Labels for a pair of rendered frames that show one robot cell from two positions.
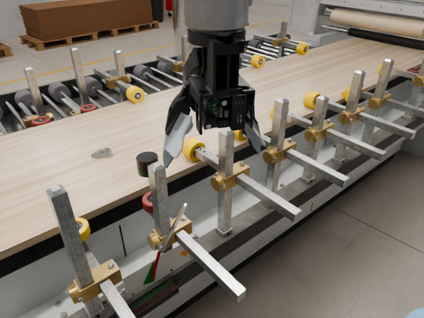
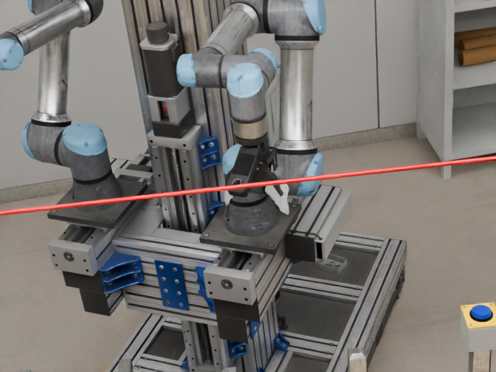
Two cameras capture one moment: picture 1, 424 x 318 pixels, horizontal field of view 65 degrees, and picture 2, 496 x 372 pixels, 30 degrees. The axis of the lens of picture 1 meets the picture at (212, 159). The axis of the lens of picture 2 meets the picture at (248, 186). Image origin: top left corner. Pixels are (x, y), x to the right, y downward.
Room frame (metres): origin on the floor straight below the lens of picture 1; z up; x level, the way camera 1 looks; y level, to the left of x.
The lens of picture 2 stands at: (1.78, 1.14, 2.52)
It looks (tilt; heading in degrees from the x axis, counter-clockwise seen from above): 33 degrees down; 221
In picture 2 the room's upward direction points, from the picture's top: 7 degrees counter-clockwise
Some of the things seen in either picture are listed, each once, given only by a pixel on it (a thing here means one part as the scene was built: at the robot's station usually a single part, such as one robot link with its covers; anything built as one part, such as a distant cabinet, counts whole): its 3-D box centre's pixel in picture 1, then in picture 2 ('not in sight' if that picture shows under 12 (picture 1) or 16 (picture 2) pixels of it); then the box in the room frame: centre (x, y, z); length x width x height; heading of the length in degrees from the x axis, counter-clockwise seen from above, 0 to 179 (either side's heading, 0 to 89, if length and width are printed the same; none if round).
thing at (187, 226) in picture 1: (169, 232); not in sight; (0.75, 0.13, 0.85); 0.14 x 0.06 x 0.05; 130
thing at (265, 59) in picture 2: not in sight; (250, 71); (0.34, -0.06, 1.61); 0.11 x 0.11 x 0.08; 22
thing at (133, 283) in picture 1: (162, 266); not in sight; (0.69, 0.16, 0.75); 0.26 x 0.01 x 0.10; 130
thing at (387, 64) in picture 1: (375, 106); not in sight; (1.53, -0.81, 0.92); 0.04 x 0.04 x 0.48; 40
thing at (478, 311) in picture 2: not in sight; (481, 313); (0.41, 0.54, 1.22); 0.04 x 0.04 x 0.02
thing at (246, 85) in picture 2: not in sight; (246, 91); (0.42, -0.01, 1.62); 0.09 x 0.08 x 0.11; 22
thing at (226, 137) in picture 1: (224, 192); not in sight; (0.89, -0.04, 0.89); 0.04 x 0.04 x 0.48; 40
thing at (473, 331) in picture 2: not in sight; (480, 328); (0.41, 0.54, 1.18); 0.07 x 0.07 x 0.08; 40
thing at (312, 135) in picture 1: (318, 131); not in sight; (1.23, -0.45, 0.95); 0.14 x 0.06 x 0.05; 130
